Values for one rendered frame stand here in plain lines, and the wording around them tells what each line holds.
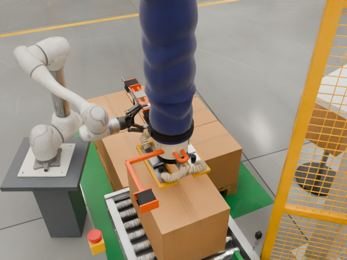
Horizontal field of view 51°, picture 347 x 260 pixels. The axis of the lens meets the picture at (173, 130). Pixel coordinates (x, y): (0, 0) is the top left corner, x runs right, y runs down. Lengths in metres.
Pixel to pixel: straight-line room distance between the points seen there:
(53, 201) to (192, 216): 1.21
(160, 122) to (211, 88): 2.95
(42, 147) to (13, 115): 2.08
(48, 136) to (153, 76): 1.13
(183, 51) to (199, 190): 0.90
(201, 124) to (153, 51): 1.73
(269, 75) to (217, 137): 2.13
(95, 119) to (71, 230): 1.46
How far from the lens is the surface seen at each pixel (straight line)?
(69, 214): 2.91
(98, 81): 4.85
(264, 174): 3.55
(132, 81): 2.34
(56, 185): 2.50
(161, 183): 1.84
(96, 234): 1.84
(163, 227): 1.93
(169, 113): 1.64
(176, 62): 1.49
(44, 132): 2.48
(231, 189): 3.27
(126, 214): 2.51
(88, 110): 1.81
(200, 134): 3.05
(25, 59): 2.17
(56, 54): 2.24
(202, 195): 2.06
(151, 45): 1.49
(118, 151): 2.93
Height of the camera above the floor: 2.53
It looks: 40 degrees down
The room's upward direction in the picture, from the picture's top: 1 degrees counter-clockwise
